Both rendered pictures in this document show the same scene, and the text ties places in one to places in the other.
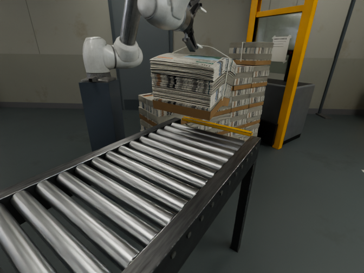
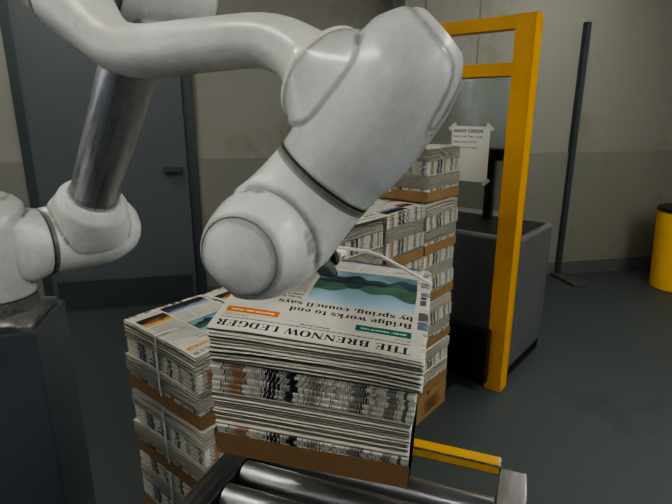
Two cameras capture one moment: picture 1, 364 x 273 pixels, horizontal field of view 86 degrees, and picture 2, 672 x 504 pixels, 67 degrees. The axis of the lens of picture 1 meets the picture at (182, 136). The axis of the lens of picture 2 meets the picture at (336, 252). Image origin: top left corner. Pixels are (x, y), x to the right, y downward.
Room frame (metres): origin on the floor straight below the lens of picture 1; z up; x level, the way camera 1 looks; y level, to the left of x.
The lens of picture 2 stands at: (0.24, 0.12, 1.44)
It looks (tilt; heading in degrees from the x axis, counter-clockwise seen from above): 16 degrees down; 346
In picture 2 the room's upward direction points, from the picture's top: straight up
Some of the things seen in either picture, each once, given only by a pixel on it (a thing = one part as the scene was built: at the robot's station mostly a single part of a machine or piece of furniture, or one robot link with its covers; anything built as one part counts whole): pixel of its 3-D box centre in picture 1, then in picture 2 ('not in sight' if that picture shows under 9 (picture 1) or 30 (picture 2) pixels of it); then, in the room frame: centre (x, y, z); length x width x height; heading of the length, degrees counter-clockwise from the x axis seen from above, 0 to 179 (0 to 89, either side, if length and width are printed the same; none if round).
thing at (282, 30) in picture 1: (273, 44); (455, 143); (2.66, -1.12, 1.28); 0.57 x 0.01 x 0.65; 36
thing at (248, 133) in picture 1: (214, 125); (386, 439); (1.05, -0.18, 0.81); 0.43 x 0.03 x 0.02; 55
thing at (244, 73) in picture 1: (229, 76); (368, 231); (2.22, -0.51, 0.95); 0.38 x 0.29 x 0.23; 36
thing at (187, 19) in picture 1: (177, 17); not in sight; (0.80, 0.02, 1.31); 0.09 x 0.06 x 0.09; 63
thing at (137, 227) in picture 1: (100, 203); not in sight; (0.45, 0.24, 0.77); 0.47 x 0.05 x 0.05; 55
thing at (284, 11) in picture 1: (279, 12); (458, 72); (2.65, -1.11, 1.62); 0.75 x 0.06 x 0.06; 36
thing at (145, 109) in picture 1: (197, 129); (300, 384); (1.96, -0.17, 0.42); 1.17 x 0.39 x 0.83; 126
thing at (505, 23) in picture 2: not in sight; (461, 28); (2.65, -1.11, 1.82); 0.75 x 0.06 x 0.06; 36
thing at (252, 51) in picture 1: (243, 99); (403, 281); (2.39, -0.75, 0.65); 0.39 x 0.30 x 1.29; 36
